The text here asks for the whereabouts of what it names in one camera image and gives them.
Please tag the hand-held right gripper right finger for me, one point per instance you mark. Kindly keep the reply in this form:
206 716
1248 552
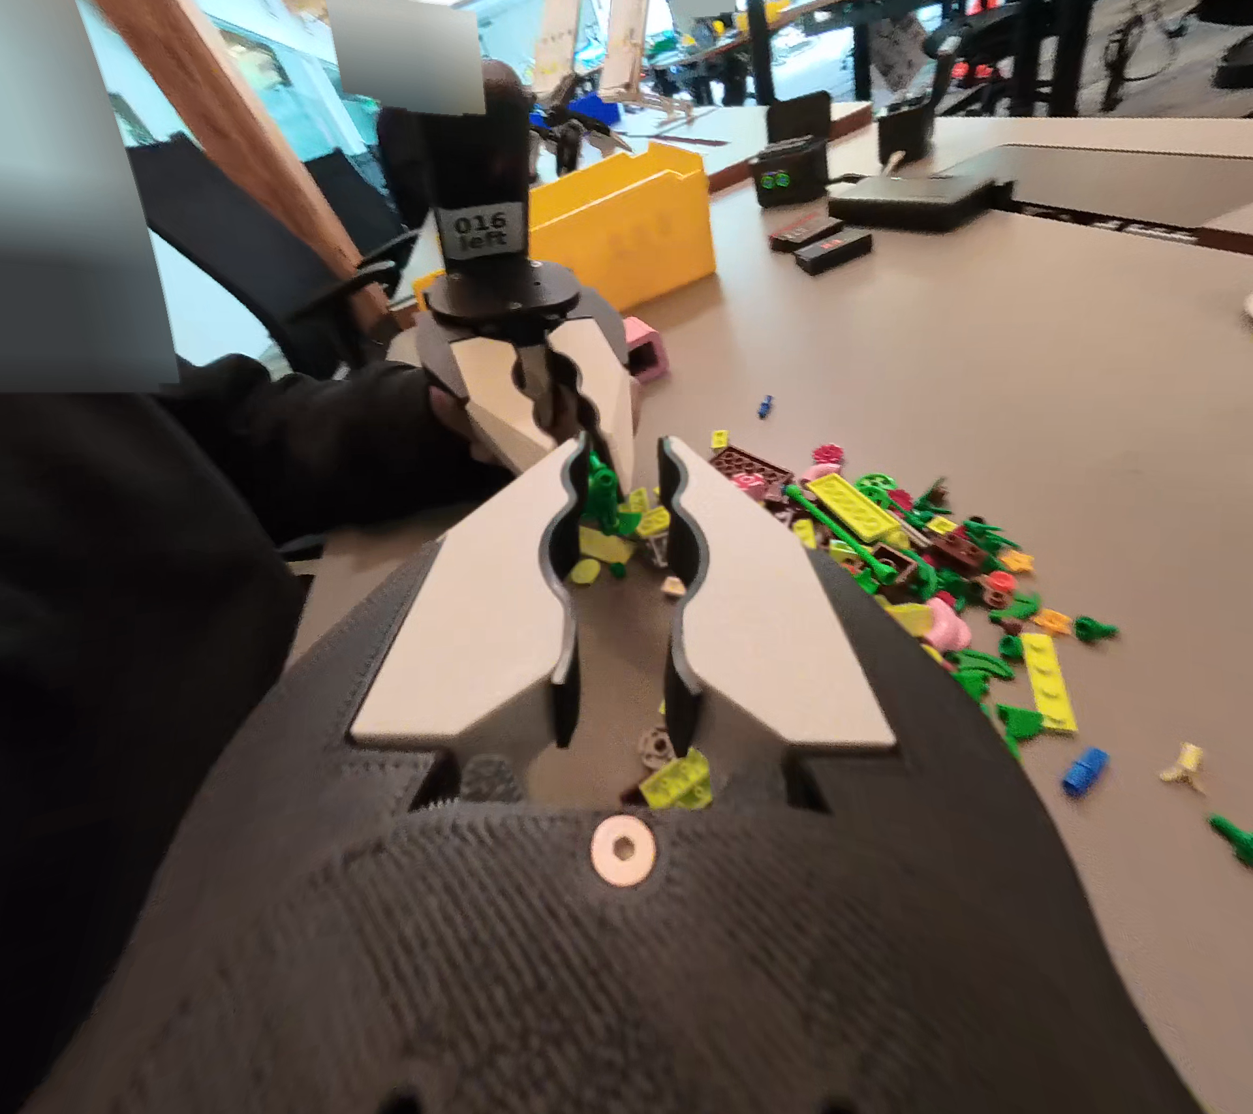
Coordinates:
774 645

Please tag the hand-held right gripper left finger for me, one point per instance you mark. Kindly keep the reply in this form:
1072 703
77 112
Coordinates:
470 635

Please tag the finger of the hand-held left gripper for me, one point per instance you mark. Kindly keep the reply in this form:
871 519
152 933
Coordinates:
495 395
607 381

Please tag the green leafy toy assembly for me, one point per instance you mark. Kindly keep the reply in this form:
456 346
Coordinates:
603 488

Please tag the pile of colourful toy bricks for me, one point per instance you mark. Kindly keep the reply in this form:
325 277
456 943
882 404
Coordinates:
940 548

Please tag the person's left forearm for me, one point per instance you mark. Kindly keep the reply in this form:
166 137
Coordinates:
334 439

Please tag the person's left hand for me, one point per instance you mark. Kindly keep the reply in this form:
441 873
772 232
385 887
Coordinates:
470 435

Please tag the pink hollow block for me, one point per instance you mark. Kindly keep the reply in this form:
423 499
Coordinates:
648 352

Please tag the black angular gadget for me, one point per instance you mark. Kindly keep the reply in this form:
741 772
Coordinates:
578 125

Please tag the yellow plastic bin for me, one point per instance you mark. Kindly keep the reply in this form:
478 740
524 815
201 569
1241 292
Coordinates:
627 234

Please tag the wooden easel stand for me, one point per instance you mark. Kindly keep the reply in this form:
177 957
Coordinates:
665 106

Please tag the black flat battery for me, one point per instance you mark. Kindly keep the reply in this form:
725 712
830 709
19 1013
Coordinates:
834 253
805 234

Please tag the black office chair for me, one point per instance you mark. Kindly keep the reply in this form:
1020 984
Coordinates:
245 253

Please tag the black charging case green lights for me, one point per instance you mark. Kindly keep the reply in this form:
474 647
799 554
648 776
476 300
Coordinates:
789 176

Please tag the black power brick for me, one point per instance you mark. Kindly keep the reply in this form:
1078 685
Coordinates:
911 199

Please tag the person's black jacket torso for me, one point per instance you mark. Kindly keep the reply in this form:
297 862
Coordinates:
117 693

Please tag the cream toy piece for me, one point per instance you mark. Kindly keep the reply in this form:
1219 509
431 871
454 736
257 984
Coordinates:
1184 765

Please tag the small green toy stud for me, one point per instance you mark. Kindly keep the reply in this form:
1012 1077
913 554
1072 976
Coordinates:
1233 838

